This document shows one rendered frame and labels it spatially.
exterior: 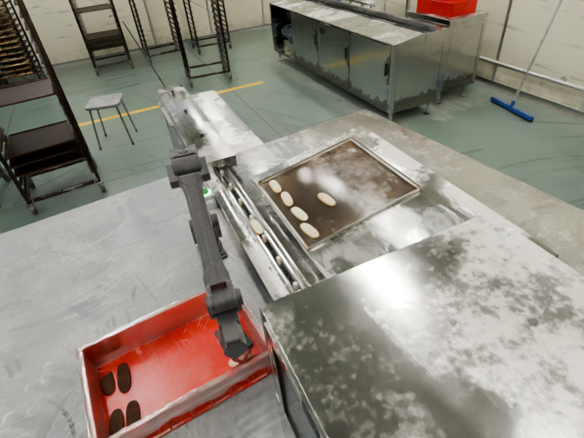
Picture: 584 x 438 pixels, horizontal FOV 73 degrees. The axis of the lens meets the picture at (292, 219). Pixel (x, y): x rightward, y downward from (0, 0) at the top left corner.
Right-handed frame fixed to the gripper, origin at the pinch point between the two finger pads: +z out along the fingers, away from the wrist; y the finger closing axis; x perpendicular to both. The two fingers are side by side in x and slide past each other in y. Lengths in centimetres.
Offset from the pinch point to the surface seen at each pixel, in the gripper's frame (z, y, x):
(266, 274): -0.3, -19.8, 24.7
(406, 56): 20, -167, 297
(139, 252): 4, -68, -2
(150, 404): 3.3, -6.4, -25.0
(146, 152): 87, -319, 82
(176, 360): 3.4, -13.8, -13.5
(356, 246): -5, -4, 53
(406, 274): -45, 36, 21
